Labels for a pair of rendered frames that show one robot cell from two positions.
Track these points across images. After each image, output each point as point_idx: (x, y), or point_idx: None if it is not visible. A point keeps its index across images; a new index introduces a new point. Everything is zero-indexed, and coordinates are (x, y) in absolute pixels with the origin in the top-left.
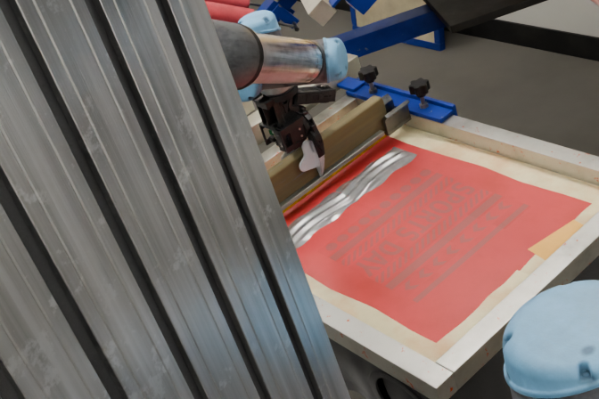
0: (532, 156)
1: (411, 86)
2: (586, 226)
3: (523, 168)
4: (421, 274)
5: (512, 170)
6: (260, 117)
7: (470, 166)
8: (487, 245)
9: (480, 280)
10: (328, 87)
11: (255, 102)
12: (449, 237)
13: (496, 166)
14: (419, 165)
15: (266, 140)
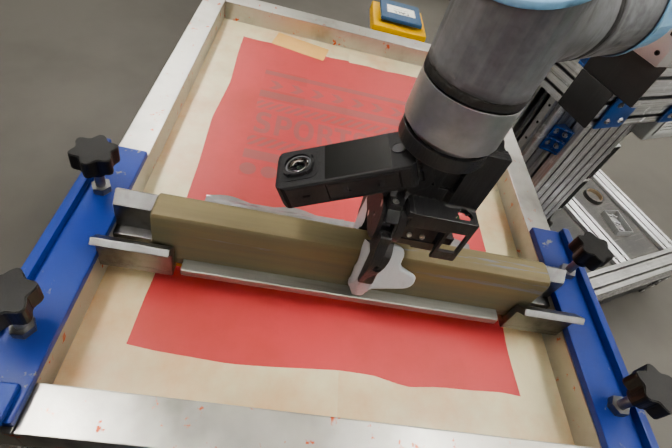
0: (196, 65)
1: (110, 155)
2: (297, 17)
3: (204, 84)
4: (398, 114)
5: (211, 91)
6: (487, 194)
7: (217, 128)
8: (335, 83)
9: (374, 78)
10: (296, 154)
11: (508, 166)
12: (342, 110)
13: (209, 105)
14: (232, 181)
15: (453, 251)
